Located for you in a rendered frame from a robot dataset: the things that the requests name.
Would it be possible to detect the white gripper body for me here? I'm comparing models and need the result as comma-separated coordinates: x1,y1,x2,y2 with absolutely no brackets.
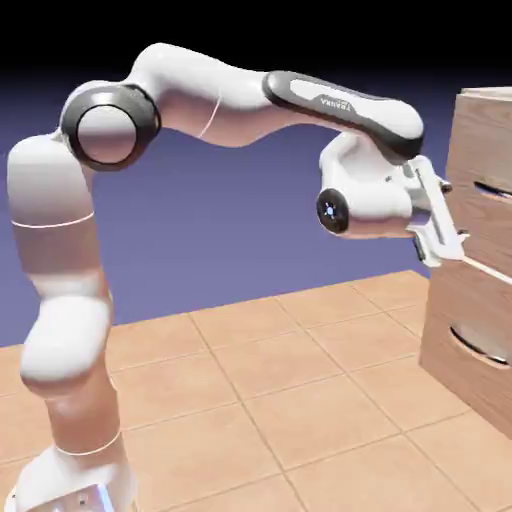
406,154,472,268

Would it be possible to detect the wood drawer front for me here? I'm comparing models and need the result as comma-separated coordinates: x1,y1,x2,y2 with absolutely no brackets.
444,92,512,284
418,258,512,436

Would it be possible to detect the light wood cabinet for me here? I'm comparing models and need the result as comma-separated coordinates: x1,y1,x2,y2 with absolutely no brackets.
418,85,512,436

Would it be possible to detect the curved metal handle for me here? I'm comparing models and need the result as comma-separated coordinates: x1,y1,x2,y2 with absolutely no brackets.
448,325,510,368
473,180,512,200

